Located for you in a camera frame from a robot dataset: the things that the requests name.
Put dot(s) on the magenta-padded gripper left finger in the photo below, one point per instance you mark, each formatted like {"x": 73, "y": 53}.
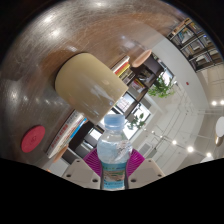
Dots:
{"x": 80, "y": 171}

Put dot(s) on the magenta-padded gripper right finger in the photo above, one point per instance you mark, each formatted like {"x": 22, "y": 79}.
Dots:
{"x": 146, "y": 171}

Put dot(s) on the clear water bottle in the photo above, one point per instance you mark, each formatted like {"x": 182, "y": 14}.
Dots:
{"x": 114, "y": 153}

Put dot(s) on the ceiling air conditioner unit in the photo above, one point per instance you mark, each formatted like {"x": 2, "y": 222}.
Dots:
{"x": 146, "y": 149}

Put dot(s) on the white book with red print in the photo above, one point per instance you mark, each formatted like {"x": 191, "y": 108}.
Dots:
{"x": 63, "y": 133}

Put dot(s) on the blue-covered book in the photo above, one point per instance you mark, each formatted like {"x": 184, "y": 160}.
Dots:
{"x": 79, "y": 127}

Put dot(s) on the ceiling lights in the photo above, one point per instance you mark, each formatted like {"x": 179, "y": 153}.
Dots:
{"x": 190, "y": 149}

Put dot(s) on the leafy green potted plant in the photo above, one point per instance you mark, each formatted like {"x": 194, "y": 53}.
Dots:
{"x": 161, "y": 87}
{"x": 136, "y": 121}

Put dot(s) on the flat round red coaster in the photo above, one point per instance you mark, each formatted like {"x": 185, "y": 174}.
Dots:
{"x": 33, "y": 139}

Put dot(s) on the cream ceramic cup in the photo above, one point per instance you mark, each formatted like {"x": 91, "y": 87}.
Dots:
{"x": 88, "y": 85}

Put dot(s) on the dark low shelf unit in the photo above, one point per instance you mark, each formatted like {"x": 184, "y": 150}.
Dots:
{"x": 143, "y": 75}

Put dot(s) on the tall dark bookshelf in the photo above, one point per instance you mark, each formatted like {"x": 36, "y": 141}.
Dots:
{"x": 196, "y": 43}

